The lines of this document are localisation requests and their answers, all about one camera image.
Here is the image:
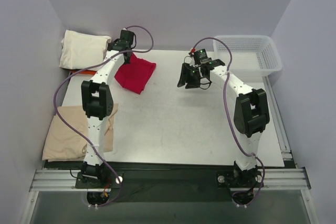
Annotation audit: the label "magenta red t shirt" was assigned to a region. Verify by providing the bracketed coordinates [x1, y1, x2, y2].
[115, 53, 156, 94]

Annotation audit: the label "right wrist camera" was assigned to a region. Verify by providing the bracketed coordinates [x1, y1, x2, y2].
[190, 49, 212, 65]

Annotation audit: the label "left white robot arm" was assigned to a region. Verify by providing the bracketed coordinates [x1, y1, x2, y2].
[81, 28, 135, 167]

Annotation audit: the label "folded red orange shirts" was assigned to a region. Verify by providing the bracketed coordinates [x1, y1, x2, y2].
[69, 69, 96, 76]

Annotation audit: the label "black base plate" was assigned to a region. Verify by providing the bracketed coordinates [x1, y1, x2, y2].
[72, 165, 265, 206]

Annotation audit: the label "aluminium right side rail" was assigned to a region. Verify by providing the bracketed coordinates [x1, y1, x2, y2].
[263, 77, 293, 161]

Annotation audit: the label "aluminium rail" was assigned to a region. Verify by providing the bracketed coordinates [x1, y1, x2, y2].
[30, 168, 311, 191]
[263, 77, 293, 161]

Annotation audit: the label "aluminium front rail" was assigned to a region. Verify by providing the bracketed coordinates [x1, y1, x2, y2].
[30, 168, 311, 191]

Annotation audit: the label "white plastic basket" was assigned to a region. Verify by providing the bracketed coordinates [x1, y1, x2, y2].
[213, 35, 282, 78]

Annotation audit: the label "folded white t shirt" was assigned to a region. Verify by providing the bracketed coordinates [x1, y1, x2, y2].
[59, 30, 112, 70]

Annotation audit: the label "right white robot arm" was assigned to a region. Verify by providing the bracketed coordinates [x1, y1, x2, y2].
[177, 59, 270, 186]

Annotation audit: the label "folded beige t shirt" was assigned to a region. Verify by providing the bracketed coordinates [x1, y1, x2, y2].
[41, 103, 119, 162]

